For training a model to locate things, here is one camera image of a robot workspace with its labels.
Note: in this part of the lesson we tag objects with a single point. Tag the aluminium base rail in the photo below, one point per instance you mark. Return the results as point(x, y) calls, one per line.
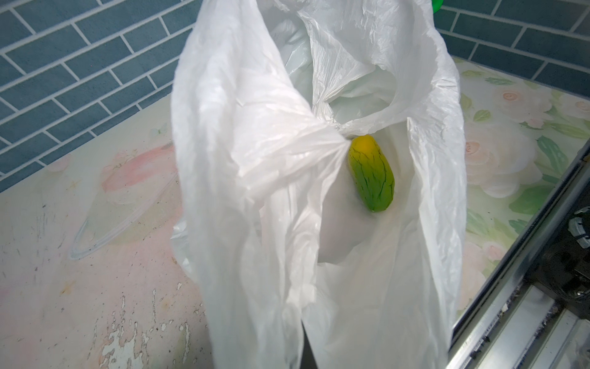
point(512, 323)

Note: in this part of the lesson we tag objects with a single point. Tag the green yellow mango fruit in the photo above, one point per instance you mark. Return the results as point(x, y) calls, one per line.
point(371, 172)

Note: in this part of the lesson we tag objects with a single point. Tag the white plastic bag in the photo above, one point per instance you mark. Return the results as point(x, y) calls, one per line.
point(267, 98)

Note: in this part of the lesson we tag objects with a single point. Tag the green plastic basket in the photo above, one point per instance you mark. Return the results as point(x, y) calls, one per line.
point(436, 4)

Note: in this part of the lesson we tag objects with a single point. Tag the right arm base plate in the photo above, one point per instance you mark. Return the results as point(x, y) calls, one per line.
point(562, 269)

